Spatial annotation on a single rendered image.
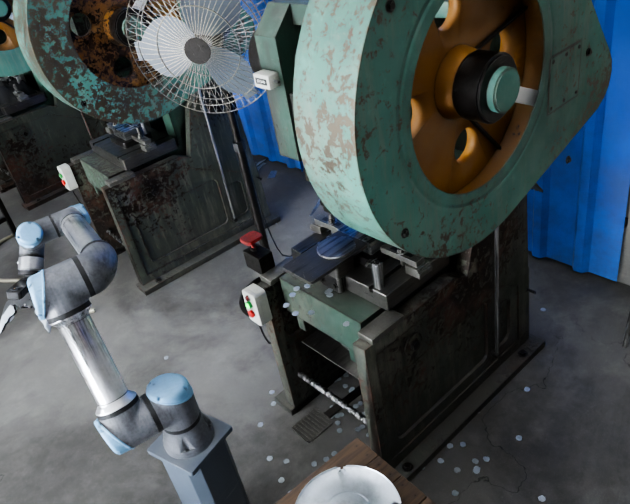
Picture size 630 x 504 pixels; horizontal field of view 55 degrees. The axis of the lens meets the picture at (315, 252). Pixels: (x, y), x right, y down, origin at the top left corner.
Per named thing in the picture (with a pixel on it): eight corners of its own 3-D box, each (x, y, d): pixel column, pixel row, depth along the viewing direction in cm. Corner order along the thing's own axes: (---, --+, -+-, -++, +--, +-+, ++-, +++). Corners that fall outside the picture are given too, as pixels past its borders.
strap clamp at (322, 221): (342, 244, 208) (338, 218, 203) (310, 229, 220) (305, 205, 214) (354, 236, 211) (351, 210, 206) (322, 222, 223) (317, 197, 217)
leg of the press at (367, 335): (395, 497, 205) (362, 285, 156) (370, 477, 213) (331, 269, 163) (545, 346, 250) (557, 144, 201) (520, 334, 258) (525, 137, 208)
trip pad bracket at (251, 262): (269, 301, 219) (258, 257, 209) (253, 291, 226) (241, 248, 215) (282, 293, 222) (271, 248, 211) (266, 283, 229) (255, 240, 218)
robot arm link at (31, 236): (46, 211, 187) (48, 218, 197) (9, 226, 183) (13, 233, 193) (58, 234, 187) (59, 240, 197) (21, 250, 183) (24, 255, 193)
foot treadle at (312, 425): (311, 452, 212) (309, 442, 209) (293, 436, 219) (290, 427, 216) (421, 357, 241) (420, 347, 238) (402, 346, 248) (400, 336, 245)
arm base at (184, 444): (190, 466, 173) (180, 444, 168) (154, 447, 181) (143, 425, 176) (224, 427, 183) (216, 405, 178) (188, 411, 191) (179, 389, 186)
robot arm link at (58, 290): (167, 436, 167) (77, 255, 156) (116, 466, 161) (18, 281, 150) (158, 424, 178) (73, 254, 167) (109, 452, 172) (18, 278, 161)
